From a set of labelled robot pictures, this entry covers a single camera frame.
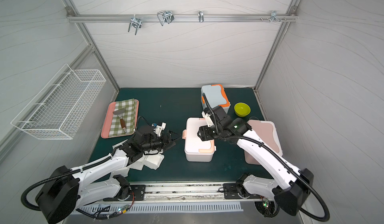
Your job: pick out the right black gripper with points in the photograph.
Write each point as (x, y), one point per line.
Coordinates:
(208, 131)

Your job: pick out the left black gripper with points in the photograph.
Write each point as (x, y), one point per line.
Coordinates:
(165, 139)

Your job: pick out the white peach first aid kit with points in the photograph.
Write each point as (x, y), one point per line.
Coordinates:
(195, 149)

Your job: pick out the blue orange first aid kit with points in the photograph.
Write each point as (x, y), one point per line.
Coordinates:
(216, 97)

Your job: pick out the pink first aid kit box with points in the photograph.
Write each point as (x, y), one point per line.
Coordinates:
(267, 131)

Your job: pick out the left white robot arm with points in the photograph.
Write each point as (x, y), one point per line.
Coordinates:
(69, 189)

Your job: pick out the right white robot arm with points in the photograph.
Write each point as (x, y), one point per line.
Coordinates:
(292, 199)

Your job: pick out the metal hook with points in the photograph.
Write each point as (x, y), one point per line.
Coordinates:
(165, 17)
(135, 24)
(201, 16)
(273, 18)

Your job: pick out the green bowl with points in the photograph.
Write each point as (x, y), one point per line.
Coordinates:
(242, 109)

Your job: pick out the green checkered cloth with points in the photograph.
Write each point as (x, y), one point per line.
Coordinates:
(129, 116)

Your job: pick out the pink tray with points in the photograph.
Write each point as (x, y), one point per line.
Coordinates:
(106, 127)

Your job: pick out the aluminium crossbar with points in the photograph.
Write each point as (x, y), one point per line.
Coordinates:
(179, 18)

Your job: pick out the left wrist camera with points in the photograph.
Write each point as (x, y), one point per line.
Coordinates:
(159, 128)

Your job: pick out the spatula with wooden handle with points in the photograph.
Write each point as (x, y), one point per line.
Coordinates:
(120, 113)

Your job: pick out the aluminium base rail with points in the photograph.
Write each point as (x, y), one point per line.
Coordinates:
(180, 191)

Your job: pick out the white wire basket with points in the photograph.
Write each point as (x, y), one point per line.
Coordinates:
(58, 110)

